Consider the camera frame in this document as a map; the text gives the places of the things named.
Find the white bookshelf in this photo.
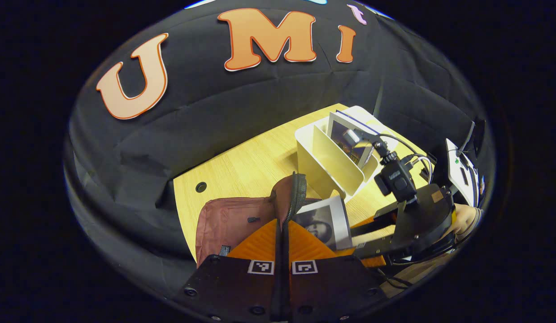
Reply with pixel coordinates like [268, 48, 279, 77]
[295, 105, 406, 200]

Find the maroon schoolbag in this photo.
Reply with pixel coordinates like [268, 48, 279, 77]
[195, 172, 323, 267]

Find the gripper camera cable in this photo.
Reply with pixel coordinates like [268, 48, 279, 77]
[379, 134, 435, 180]

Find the blue photo cover book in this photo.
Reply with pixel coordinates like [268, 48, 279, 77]
[327, 110, 382, 169]

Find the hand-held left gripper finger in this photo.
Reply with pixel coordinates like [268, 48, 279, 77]
[173, 218, 283, 323]
[283, 220, 388, 323]

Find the white device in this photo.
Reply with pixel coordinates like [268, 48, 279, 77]
[445, 138, 480, 207]

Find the black backdrop cloth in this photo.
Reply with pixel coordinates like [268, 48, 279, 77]
[65, 0, 494, 297]

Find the grey portrait cover book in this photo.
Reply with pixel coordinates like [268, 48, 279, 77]
[291, 195, 354, 252]

